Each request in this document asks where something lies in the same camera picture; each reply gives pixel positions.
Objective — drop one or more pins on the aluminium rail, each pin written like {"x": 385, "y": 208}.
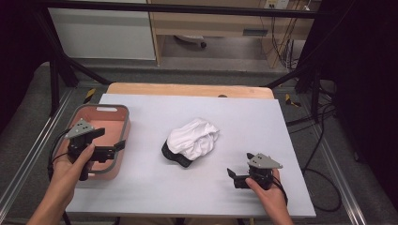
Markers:
{"x": 34, "y": 146}
{"x": 342, "y": 178}

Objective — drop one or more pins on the yellow and black tape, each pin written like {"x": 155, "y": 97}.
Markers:
{"x": 89, "y": 95}
{"x": 292, "y": 100}

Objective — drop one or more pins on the black garment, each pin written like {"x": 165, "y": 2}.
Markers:
{"x": 176, "y": 157}

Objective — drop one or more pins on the white power strip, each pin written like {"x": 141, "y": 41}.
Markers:
{"x": 277, "y": 3}

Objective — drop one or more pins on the person's right hand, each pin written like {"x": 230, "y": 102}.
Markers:
{"x": 270, "y": 197}

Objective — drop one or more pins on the office chair base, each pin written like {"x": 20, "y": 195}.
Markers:
{"x": 192, "y": 40}

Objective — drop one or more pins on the white garment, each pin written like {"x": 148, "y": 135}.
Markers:
{"x": 194, "y": 139}

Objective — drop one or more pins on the person's left hand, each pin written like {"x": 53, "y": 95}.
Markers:
{"x": 67, "y": 175}

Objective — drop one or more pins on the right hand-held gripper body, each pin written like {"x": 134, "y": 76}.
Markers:
{"x": 264, "y": 161}

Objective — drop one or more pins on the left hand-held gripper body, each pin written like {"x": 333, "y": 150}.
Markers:
{"x": 81, "y": 128}

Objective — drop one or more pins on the white cabinet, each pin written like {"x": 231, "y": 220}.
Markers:
{"x": 103, "y": 34}

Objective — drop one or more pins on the pink basket with grey rim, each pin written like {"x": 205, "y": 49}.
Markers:
{"x": 108, "y": 117}

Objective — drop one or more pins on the wooden table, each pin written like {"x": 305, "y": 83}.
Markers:
{"x": 187, "y": 90}

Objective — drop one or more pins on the black metal stand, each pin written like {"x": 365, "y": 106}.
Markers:
{"x": 314, "y": 84}
{"x": 54, "y": 81}

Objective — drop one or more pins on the black metal frame bar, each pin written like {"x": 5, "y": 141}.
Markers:
{"x": 187, "y": 10}

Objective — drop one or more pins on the light wooden desk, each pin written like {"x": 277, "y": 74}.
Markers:
{"x": 212, "y": 25}

